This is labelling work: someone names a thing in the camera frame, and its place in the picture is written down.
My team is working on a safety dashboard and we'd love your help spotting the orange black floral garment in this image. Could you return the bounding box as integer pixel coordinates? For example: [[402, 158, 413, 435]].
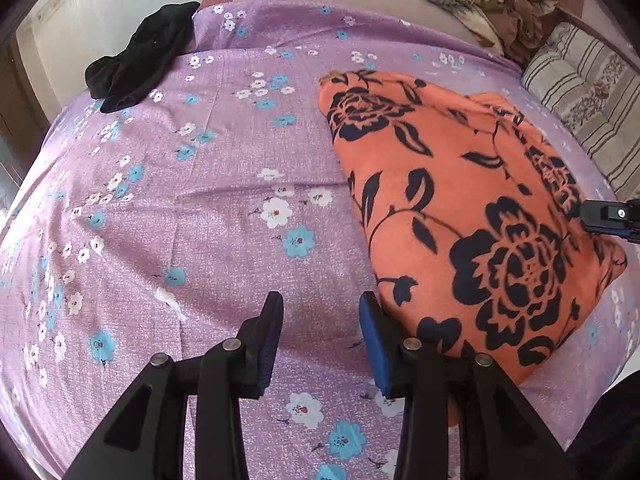
[[316, 70, 639, 434]]

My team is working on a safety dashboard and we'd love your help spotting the striped beige cushion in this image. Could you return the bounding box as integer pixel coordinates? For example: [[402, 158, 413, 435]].
[[522, 23, 639, 202]]

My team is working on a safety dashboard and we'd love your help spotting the purple floral bedsheet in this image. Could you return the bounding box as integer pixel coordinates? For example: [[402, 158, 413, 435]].
[[1, 1, 612, 479]]

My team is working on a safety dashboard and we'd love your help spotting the black crumpled garment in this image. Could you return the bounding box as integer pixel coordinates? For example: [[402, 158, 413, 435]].
[[85, 1, 200, 114]]

